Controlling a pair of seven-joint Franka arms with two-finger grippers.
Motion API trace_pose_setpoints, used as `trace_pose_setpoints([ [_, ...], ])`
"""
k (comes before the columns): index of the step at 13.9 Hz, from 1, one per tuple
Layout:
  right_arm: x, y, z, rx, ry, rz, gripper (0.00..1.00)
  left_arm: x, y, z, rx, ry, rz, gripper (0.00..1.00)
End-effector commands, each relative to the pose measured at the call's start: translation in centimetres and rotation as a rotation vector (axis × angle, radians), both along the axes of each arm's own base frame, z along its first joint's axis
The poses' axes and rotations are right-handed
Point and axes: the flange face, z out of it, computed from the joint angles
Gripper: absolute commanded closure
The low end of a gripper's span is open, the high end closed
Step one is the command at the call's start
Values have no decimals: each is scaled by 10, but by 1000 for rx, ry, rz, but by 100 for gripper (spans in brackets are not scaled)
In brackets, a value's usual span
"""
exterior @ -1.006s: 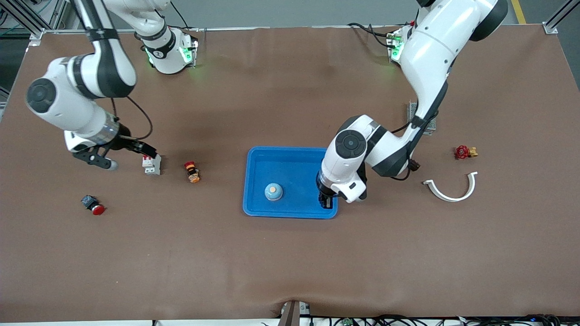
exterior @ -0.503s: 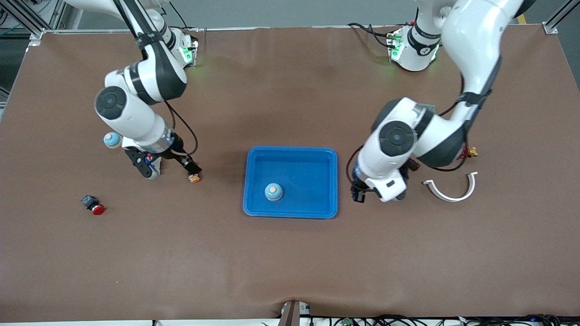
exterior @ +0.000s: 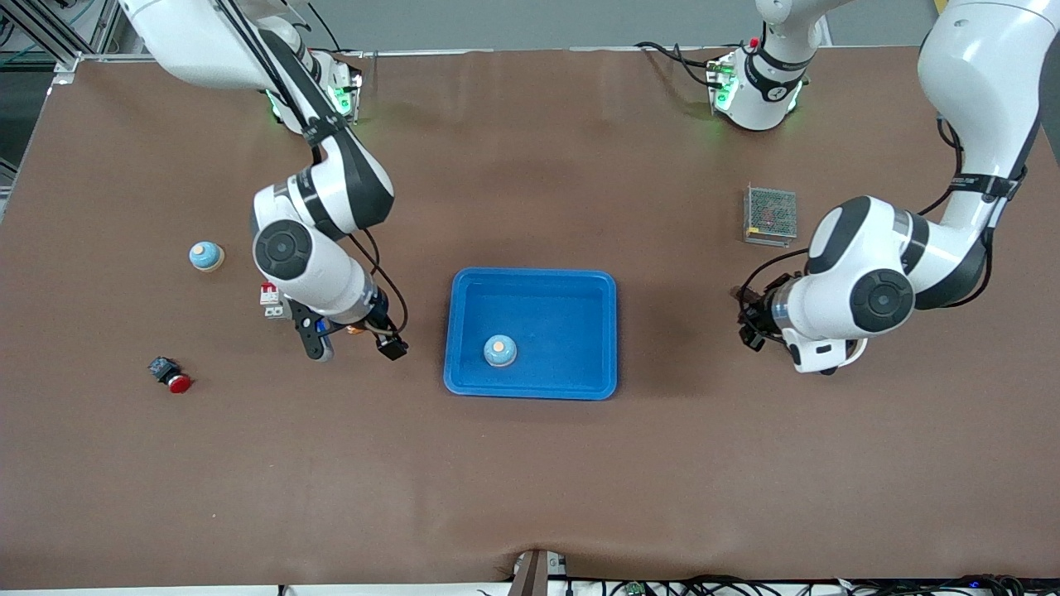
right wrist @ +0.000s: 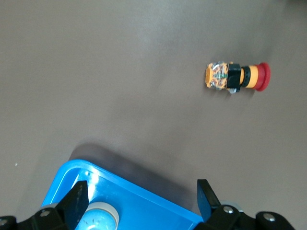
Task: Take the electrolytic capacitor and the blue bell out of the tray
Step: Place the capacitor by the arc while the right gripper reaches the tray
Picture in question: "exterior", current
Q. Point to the aluminium frame post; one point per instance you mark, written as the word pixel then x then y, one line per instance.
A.
pixel 62 58

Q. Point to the blue plastic tray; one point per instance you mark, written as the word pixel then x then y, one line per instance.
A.
pixel 563 331

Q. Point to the brown table mat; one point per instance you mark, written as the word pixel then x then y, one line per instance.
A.
pixel 530 480

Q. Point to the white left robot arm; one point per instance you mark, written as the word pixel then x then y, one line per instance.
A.
pixel 977 66

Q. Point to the blue service bell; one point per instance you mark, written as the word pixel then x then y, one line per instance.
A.
pixel 500 352
pixel 205 258

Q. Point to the dark camera mount bracket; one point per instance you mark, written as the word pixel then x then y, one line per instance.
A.
pixel 534 575

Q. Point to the red mushroom push button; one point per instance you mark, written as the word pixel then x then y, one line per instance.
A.
pixel 178 382

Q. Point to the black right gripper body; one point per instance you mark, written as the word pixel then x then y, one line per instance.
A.
pixel 382 328

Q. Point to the metal mesh power supply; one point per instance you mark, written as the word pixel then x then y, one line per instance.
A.
pixel 770 213

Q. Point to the silver table edge rail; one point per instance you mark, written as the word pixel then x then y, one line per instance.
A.
pixel 538 51

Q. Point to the white red circuit breaker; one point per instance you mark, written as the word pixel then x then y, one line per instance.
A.
pixel 269 302

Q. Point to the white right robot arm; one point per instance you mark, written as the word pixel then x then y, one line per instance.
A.
pixel 323 277

